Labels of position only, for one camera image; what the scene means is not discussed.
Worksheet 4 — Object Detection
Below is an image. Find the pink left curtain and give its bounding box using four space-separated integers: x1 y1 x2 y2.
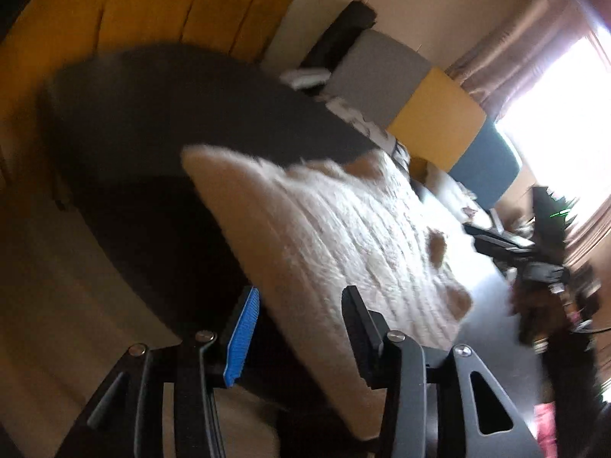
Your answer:
446 0 592 120

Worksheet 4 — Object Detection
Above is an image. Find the triangle pattern pillow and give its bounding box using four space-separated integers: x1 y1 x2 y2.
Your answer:
315 94 410 169

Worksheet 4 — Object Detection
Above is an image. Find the person right hand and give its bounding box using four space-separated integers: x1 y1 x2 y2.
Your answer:
509 276 572 347

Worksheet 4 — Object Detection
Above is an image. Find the multicolour sofa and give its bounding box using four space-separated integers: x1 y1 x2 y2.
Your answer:
282 0 521 209

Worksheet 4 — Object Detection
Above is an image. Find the cream knitted sweater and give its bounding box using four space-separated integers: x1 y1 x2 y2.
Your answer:
181 146 472 440

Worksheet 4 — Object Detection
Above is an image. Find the pink ruffled bed cover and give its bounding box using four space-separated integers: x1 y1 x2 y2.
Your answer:
534 402 558 458

